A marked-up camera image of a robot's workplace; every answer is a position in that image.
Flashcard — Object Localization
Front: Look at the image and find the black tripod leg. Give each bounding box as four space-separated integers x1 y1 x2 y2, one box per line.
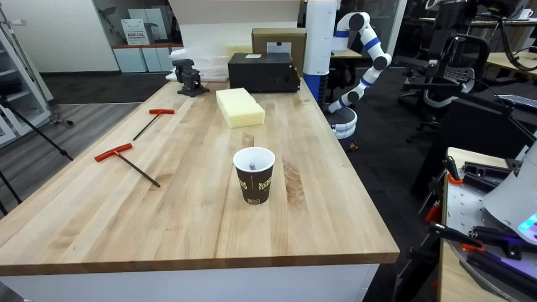
0 94 75 163

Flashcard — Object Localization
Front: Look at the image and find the grey perforated metal plate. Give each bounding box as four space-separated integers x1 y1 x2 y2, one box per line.
444 176 508 237

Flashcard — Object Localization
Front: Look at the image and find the white table base cabinet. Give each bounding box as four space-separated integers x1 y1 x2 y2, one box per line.
0 262 382 302

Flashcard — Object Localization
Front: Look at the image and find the black mesh office chair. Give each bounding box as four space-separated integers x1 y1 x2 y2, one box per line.
399 32 491 128

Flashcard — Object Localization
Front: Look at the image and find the long red T-handle hex key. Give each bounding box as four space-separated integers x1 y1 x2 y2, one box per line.
92 143 162 190

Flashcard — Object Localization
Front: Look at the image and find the white low cabinet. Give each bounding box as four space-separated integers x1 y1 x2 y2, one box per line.
110 42 183 76

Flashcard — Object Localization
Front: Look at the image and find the white pillar with blue base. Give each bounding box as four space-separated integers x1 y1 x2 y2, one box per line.
302 0 340 106

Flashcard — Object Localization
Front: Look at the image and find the short red T-handle hex key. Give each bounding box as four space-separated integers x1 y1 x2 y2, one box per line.
130 108 176 143

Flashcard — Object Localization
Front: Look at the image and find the white shelving unit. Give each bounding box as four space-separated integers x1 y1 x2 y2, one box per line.
0 5 55 149

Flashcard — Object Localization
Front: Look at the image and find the black bench vise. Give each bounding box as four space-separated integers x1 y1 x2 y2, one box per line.
171 57 211 97

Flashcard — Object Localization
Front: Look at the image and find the black tool tray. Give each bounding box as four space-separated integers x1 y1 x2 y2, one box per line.
459 160 515 191

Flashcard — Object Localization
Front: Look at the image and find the brown cardboard box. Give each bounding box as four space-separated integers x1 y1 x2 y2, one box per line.
250 27 308 74

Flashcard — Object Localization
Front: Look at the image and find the white angled device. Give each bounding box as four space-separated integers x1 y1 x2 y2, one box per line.
483 141 537 248

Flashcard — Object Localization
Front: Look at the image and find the white printed sign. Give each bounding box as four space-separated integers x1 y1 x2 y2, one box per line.
119 17 151 47

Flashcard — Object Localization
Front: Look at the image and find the yellow foam block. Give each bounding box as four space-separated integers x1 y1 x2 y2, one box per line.
214 87 266 129

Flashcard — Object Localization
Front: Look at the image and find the black equipment box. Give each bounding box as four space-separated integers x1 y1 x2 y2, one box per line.
226 52 302 94

